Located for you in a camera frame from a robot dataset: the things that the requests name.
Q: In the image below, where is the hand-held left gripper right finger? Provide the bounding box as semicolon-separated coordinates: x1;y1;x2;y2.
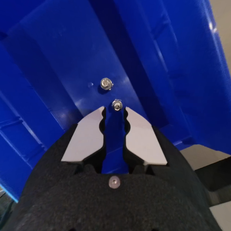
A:
123;106;168;174

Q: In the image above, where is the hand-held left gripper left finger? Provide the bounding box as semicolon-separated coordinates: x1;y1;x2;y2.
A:
61;106;109;174

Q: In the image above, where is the steel hex bolt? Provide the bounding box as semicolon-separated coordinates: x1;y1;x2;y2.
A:
100;78;112;90
112;100;123;112

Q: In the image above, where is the blue plastic bin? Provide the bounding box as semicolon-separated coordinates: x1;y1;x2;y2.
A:
0;0;231;202

